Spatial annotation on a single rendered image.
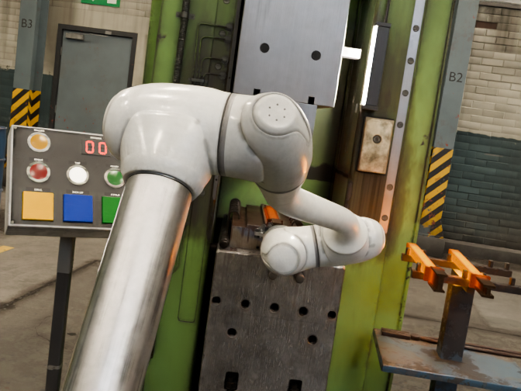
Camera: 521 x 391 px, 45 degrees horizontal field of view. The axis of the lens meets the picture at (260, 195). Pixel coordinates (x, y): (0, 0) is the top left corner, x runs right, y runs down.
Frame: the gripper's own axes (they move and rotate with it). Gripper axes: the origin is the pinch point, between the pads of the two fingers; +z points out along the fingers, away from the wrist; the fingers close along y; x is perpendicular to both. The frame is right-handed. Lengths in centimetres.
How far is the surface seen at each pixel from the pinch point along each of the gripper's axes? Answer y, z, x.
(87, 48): -224, 648, 92
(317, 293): 14.9, -0.9, -17.5
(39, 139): -66, -11, 17
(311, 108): 5.8, 4.7, 35.3
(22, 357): -105, 118, -99
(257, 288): -2.6, -0.9, -18.4
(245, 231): -8.4, 5.0, -3.1
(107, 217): -45.7, -13.4, -1.0
